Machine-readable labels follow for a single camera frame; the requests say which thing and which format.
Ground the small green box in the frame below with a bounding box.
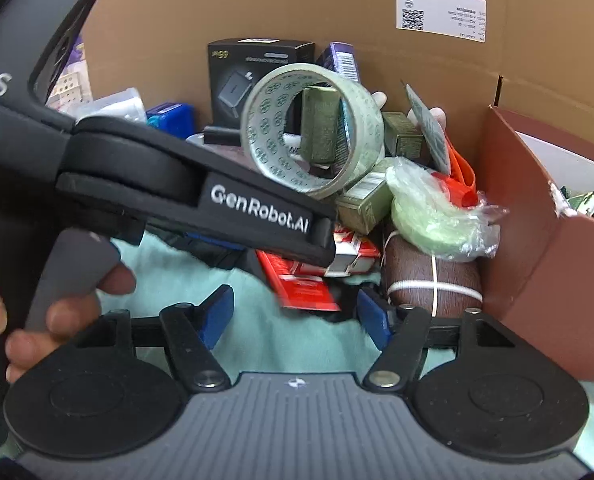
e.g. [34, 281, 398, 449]
[301, 85, 344, 167]
[383, 112, 426, 159]
[336, 170, 396, 235]

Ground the blue box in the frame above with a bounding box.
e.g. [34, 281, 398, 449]
[146, 103, 196, 140]

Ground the large brown cardboard panel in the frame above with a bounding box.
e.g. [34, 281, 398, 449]
[83, 0, 594, 171]

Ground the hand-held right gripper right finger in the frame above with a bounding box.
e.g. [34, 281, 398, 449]
[356, 287, 518, 392]

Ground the purple plastic bag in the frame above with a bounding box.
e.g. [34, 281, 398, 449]
[68, 34, 86, 67]

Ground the clear measuring cup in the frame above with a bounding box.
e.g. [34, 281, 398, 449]
[78, 87, 148, 124]

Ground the person's left hand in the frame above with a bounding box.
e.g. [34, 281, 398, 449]
[0, 240, 138, 385]

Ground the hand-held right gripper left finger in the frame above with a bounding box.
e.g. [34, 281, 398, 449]
[72, 284, 236, 394]

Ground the orange plastic scoop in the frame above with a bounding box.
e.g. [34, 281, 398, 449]
[431, 144, 478, 209]

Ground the white plastic object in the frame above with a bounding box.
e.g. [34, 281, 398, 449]
[371, 91, 448, 127]

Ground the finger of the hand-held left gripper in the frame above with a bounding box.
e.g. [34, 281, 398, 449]
[144, 169, 338, 282]
[184, 230, 268, 283]

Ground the black charger box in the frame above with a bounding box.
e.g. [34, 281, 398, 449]
[208, 37, 316, 127]

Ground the white perforated basket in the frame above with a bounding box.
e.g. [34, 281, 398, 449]
[46, 66, 86, 109]

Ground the clear tape roll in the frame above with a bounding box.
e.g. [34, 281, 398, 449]
[241, 63, 386, 200]

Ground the reddish brown cardboard box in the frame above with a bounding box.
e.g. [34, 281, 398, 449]
[479, 105, 594, 384]

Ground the clear bag with green contents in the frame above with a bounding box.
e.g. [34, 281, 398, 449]
[386, 157, 500, 262]

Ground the red packet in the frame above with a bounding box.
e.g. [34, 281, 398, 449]
[256, 249, 343, 314]

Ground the small purple box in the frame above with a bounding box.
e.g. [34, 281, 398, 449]
[318, 42, 362, 87]

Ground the brown toy football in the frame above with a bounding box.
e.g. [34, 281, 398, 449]
[381, 232, 484, 317]

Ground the teal cloth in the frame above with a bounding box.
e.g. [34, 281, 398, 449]
[0, 232, 594, 467]

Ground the green printed packet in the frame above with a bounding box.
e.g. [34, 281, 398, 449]
[404, 82, 450, 177]

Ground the white shipping label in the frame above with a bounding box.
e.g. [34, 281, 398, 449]
[396, 0, 488, 44]

